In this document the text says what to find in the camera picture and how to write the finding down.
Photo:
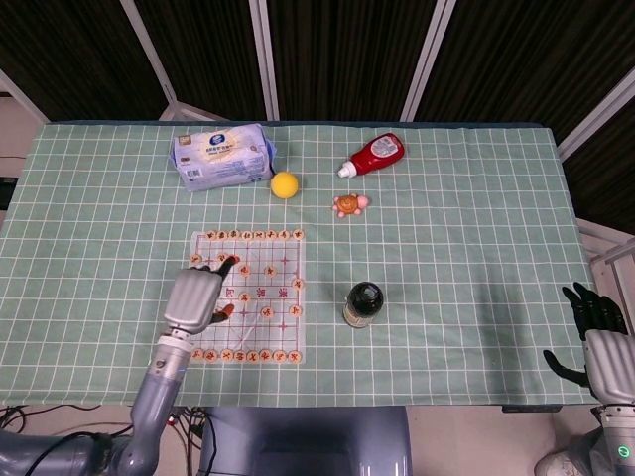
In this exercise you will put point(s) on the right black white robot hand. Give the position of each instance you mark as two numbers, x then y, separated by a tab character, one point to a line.
610	367

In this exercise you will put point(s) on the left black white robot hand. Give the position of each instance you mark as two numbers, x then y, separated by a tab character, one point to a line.
193	300

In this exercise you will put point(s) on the round wooden chess piece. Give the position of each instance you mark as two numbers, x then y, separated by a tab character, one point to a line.
266	355
295	311
295	356
280	356
298	283
283	234
246	235
258	234
226	355
271	234
211	355
267	312
220	257
270	271
244	297
222	234
253	356
244	270
240	356
211	234
234	234
196	258
198	354
297	233

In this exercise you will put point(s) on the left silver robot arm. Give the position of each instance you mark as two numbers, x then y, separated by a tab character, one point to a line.
159	387

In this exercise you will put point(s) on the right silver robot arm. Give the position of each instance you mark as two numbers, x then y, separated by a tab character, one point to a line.
620	441

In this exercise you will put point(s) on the clear plastic chess board sheet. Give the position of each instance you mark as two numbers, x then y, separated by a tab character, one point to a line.
268	327

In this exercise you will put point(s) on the white plastic bag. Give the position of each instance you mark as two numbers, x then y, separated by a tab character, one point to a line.
565	458

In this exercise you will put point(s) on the white metal rack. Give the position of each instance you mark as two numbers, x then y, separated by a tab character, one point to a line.
610	248

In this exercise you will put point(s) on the white blue tissue pack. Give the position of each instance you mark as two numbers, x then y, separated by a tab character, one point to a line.
220	156

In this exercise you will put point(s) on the yellow ball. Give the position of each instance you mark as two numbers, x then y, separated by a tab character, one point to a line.
285	185

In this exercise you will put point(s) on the dark glass jar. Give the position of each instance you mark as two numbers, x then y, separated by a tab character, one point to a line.
364	304

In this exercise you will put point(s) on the pink orange turtle toy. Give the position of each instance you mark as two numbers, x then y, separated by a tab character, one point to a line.
350	204

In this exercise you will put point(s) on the green checkered tablecloth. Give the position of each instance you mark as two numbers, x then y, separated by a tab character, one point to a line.
446	277

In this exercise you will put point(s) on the red ketchup squeeze bottle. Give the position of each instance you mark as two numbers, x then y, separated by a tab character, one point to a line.
377	154

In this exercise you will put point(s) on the white partition post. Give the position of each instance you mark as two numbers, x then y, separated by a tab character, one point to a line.
265	59
22	96
149	52
426	59
595	111

